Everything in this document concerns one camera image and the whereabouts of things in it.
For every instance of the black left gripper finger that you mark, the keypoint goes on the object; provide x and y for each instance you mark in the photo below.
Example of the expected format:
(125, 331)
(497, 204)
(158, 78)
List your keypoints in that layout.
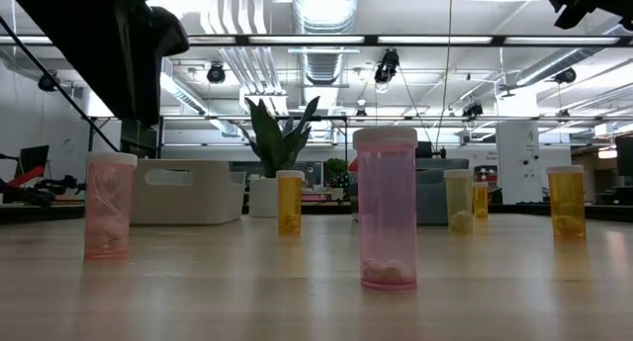
(109, 84)
(143, 89)

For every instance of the salmon pink pill bottle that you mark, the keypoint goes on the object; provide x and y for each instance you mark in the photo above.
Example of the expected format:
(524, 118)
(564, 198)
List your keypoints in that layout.
(109, 207)

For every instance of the slim orange pill bottle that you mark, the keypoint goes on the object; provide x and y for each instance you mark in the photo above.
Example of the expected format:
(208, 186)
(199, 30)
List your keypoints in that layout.
(290, 202)

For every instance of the large amber pill bottle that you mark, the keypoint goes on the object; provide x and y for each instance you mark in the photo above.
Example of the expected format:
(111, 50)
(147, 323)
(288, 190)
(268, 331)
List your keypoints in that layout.
(566, 202)

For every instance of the small orange pill bottle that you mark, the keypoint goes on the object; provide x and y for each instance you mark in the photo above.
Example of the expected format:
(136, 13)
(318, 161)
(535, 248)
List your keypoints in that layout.
(481, 200)

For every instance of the pale yellow pill bottle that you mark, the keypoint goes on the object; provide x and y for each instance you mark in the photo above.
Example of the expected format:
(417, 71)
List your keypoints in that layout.
(459, 202)

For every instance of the tall pink pill bottle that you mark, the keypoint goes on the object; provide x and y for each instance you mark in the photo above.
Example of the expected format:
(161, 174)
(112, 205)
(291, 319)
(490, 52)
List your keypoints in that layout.
(387, 207)

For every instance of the black background robot arm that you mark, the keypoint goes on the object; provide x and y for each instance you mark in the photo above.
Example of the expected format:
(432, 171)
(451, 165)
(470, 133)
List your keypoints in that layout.
(54, 187)

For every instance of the white plastic bin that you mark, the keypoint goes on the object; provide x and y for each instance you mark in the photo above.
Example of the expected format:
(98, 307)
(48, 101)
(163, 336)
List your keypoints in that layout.
(198, 202)

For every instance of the grey plastic bin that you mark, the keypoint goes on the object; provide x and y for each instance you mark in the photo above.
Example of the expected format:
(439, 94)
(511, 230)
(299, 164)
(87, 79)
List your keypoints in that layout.
(430, 197)

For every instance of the black cabinet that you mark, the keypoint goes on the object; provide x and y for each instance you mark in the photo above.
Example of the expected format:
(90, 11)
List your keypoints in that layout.
(141, 143)

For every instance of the black ceiling spotlight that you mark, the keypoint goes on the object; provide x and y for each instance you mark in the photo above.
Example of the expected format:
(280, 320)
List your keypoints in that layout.
(473, 109)
(565, 75)
(387, 64)
(216, 73)
(48, 82)

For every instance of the black tilted panel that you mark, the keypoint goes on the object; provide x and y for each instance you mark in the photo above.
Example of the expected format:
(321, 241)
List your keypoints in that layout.
(33, 158)

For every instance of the red bar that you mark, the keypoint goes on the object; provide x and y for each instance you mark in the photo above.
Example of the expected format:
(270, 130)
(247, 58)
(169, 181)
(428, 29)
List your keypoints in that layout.
(27, 176)

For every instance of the snake plant in white pot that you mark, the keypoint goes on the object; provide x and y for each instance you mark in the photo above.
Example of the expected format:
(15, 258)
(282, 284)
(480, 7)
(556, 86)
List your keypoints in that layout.
(274, 143)

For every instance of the small green bushy plant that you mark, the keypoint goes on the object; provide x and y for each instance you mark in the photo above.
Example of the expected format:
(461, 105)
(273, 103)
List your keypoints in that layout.
(336, 168)

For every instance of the red tool cart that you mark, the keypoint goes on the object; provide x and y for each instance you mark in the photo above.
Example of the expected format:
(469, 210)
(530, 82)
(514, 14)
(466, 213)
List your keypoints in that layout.
(489, 173)

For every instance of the person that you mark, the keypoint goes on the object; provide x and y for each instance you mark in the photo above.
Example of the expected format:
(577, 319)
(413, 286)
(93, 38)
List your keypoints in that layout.
(352, 165)

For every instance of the black wide monitor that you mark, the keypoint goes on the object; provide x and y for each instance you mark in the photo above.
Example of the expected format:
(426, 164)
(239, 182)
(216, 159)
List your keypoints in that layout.
(424, 149)

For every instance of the black aluminium rig frame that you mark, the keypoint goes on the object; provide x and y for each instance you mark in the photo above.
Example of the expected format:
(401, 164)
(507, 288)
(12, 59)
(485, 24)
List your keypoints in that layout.
(29, 213)

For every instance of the silver round ventilation duct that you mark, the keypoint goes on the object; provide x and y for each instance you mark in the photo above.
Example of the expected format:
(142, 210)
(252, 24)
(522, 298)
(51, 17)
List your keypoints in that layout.
(324, 15)

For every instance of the long black ceiling light rail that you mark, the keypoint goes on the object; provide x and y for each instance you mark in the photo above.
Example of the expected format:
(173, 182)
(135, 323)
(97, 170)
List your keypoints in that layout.
(371, 40)

